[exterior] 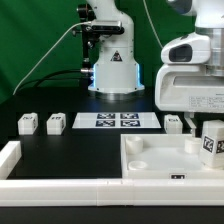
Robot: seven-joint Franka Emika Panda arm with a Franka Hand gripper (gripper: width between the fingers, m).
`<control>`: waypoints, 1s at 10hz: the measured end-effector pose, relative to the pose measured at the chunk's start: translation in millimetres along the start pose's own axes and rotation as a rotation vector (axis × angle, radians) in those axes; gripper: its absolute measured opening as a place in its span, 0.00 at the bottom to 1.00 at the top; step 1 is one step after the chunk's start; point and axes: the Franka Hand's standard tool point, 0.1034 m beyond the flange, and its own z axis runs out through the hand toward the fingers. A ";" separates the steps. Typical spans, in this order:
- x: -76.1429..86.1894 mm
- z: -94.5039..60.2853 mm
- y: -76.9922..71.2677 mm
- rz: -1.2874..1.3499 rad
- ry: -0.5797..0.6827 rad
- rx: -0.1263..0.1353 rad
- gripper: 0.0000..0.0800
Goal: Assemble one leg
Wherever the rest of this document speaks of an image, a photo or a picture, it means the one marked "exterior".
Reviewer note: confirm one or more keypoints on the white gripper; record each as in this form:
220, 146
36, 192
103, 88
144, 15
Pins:
187, 88

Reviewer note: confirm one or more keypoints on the white square table top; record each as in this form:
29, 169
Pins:
164, 156

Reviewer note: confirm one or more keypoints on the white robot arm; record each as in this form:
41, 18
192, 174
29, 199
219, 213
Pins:
116, 73

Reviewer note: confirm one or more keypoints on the white sheet with tags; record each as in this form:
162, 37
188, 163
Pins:
116, 120

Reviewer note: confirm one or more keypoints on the green backdrop curtain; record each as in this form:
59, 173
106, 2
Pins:
33, 37

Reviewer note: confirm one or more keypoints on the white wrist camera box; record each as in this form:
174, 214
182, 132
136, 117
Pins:
188, 49

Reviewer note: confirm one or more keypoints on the white front wall bar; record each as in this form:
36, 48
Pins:
111, 192

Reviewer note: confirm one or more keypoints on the white wall bar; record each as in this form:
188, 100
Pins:
111, 192
9, 156

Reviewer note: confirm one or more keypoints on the white left wall bar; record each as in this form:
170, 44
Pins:
9, 156

